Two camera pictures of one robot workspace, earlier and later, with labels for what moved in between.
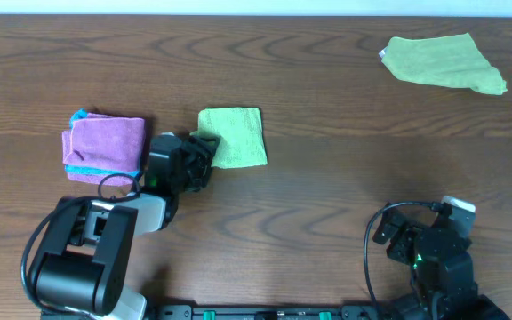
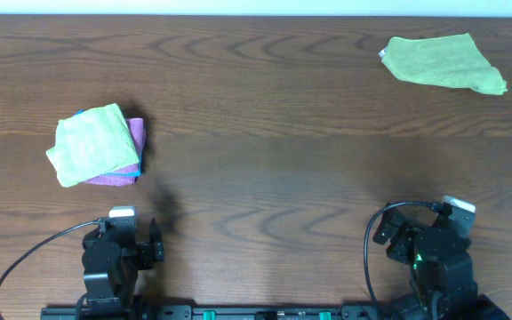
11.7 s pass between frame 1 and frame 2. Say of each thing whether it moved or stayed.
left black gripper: moved
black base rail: stayed
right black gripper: stayed
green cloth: moved
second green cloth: stayed
